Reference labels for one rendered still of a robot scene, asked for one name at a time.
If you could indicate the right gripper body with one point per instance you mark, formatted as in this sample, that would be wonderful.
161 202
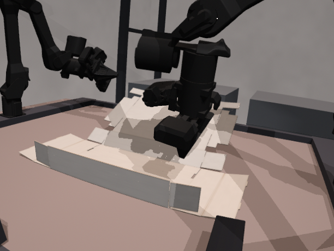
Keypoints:
193 103

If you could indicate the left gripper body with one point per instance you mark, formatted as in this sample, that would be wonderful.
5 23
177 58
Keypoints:
87 63

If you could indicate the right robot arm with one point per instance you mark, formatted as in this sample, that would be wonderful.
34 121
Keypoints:
159 51

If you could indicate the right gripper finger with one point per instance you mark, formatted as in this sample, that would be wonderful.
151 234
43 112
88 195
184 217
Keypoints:
182 153
202 123

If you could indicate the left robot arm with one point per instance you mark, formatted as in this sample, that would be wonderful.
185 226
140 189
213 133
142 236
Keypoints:
17 75

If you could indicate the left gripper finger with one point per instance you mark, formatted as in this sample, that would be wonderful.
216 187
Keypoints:
102 79
100 70

